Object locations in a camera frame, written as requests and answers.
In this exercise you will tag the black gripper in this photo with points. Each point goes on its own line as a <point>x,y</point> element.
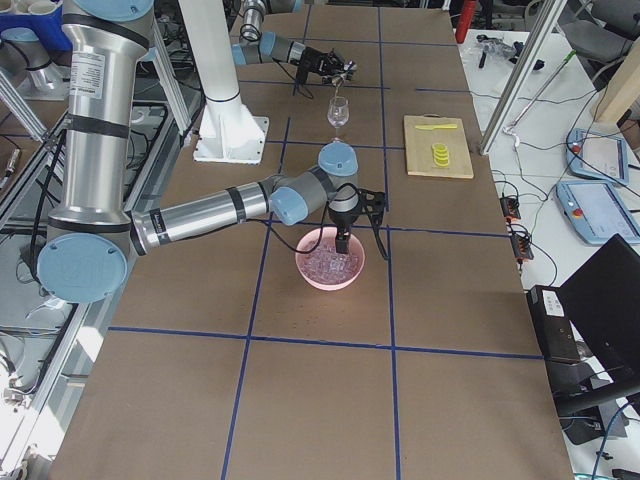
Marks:
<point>343,219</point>
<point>317,60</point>

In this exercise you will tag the steel jigger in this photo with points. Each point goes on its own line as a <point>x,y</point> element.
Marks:
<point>344,75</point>

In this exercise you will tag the pile of ice cubes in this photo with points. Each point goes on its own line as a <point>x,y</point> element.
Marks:
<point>327,267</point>

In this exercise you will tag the clear wine glass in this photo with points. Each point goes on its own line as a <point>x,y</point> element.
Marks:
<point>338,114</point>

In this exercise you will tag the pink bowl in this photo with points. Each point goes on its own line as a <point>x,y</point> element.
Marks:
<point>310,241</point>

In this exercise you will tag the yellow plastic knife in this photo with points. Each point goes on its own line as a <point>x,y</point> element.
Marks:
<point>434,127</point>

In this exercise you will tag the bamboo cutting board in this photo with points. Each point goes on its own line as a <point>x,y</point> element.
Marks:
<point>419,151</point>

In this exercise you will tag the red cylinder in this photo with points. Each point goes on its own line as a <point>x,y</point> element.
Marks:
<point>466,16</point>

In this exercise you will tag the black box device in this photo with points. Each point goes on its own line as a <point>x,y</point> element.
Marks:
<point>552,327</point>

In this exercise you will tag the teach pendant near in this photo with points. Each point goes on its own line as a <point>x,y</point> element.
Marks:
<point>596,211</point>

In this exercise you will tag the teach pendant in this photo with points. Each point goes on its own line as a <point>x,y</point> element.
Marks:
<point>596,211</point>
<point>598,156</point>

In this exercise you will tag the teach pendant far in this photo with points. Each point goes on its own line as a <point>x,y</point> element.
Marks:
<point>598,156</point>

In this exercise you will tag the grey office chair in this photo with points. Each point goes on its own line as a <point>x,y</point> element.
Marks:
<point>605,46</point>

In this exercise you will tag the black monitor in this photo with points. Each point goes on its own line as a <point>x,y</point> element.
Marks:
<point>601,299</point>

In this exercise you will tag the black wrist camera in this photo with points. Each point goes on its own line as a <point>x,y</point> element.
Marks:
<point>373,204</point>

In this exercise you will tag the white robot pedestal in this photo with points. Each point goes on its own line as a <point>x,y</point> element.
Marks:
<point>228,132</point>

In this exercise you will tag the aluminium frame post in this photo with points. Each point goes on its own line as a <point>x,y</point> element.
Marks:
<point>543,26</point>

